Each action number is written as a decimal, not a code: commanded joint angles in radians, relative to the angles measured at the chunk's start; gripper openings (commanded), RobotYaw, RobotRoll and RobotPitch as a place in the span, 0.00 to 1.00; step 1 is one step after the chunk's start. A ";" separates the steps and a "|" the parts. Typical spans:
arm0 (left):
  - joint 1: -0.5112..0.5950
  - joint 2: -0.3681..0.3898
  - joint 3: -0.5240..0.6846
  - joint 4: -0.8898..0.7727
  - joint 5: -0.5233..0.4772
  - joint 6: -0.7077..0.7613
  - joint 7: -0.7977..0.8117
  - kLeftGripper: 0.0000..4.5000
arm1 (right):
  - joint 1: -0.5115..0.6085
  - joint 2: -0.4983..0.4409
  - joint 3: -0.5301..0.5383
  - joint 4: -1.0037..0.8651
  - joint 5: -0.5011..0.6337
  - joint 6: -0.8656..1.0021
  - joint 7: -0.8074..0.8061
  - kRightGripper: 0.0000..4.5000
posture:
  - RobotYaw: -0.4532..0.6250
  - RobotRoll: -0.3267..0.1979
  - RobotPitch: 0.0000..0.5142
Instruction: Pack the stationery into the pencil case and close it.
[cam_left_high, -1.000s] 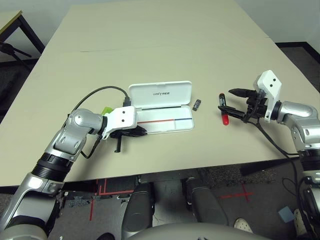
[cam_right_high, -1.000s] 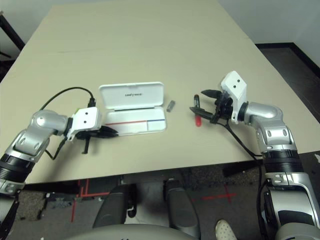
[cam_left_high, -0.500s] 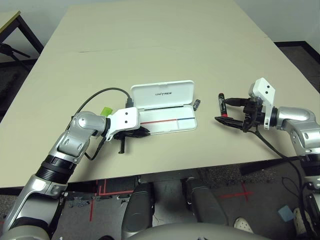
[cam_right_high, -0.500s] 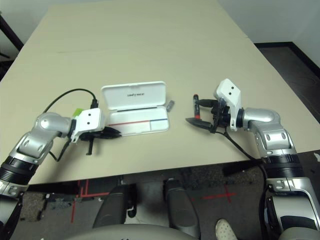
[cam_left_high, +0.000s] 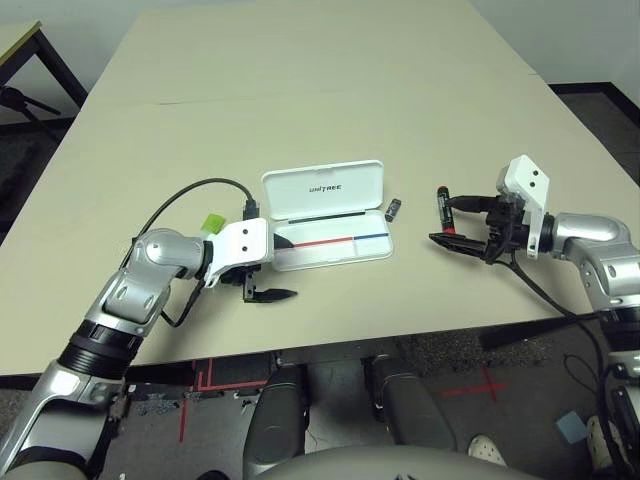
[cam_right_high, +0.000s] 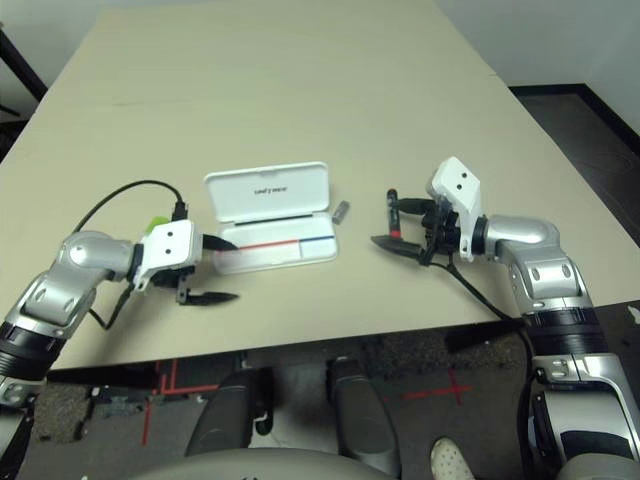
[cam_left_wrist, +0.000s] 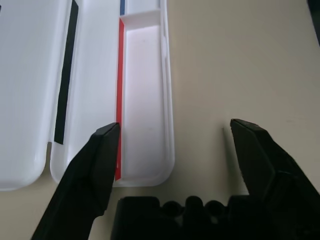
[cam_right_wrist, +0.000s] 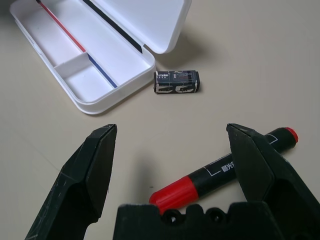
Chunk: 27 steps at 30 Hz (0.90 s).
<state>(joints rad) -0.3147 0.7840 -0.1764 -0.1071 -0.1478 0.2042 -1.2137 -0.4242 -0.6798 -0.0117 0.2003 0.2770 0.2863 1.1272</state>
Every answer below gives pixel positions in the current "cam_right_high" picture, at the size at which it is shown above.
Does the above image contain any black framed side table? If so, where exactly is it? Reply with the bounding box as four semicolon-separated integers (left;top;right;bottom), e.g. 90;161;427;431
0;22;49;121

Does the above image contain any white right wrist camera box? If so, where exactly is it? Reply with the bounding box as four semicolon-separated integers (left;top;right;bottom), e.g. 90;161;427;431
424;157;484;264

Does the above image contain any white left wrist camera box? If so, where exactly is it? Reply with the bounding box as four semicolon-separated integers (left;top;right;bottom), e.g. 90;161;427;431
132;219;204;292

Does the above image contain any white plastic pencil case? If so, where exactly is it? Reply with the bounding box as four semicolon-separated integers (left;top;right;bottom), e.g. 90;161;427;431
203;160;339;277

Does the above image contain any grey robot right leg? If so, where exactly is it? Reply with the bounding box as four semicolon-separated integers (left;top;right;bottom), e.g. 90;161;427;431
327;357;404;476

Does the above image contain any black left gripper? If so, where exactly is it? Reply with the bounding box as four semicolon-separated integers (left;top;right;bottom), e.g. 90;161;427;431
149;234;240;307

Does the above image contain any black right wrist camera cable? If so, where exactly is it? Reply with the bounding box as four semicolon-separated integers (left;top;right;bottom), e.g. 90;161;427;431
432;254;549;451

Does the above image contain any black marker with red cap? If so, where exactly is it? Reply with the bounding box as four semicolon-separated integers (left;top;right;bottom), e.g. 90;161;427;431
387;188;403;239

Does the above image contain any white perforated clog shoe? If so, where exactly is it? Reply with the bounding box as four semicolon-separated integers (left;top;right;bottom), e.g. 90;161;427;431
430;437;474;480

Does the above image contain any grey robot torso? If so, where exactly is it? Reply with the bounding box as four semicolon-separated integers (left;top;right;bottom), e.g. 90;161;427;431
129;447;396;480

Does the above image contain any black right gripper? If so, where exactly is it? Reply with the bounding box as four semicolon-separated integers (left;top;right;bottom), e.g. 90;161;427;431
370;197;462;266

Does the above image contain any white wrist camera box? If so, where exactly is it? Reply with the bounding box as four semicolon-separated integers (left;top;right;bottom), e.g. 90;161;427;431
132;219;204;292
424;157;484;264

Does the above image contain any black table underframe bar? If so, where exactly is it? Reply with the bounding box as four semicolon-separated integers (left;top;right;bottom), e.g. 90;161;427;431
444;324;526;356

